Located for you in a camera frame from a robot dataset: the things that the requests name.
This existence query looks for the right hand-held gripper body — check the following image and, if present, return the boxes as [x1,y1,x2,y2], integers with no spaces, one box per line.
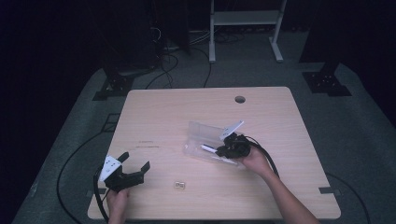
[218,119,252,161]

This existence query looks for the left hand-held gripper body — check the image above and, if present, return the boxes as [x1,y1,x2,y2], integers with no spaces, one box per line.
[98,154,147,193]

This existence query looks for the white pen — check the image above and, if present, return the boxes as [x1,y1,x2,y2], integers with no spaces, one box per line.
[200,144,219,154]

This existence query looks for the clear plastic pencil case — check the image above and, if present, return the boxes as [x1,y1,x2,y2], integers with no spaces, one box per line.
[181,120,247,170]

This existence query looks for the person's left hand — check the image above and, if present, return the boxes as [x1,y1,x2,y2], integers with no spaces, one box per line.
[106,187,131,218]

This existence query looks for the person's right hand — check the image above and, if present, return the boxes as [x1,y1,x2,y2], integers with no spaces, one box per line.
[237,145,276,179]

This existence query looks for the black stand base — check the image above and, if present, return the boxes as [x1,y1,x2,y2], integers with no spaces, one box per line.
[92,69,135,102]
[301,62,353,98]

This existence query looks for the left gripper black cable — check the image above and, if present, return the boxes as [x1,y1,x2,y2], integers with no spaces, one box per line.
[92,166,110,223]

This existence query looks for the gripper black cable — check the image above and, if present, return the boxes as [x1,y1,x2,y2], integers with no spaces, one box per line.
[92,166,110,223]
[244,134,372,224]

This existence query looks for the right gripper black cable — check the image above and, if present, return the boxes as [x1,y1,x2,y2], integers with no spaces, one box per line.
[244,134,372,224]

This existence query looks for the long black floor cable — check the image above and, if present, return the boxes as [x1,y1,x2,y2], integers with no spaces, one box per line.
[56,129,108,224]

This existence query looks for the tangle of black floor cables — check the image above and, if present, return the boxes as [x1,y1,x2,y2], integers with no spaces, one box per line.
[144,26,214,91]

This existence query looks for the white metal stand frame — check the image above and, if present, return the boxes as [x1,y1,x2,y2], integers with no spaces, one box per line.
[208,0,288,64]

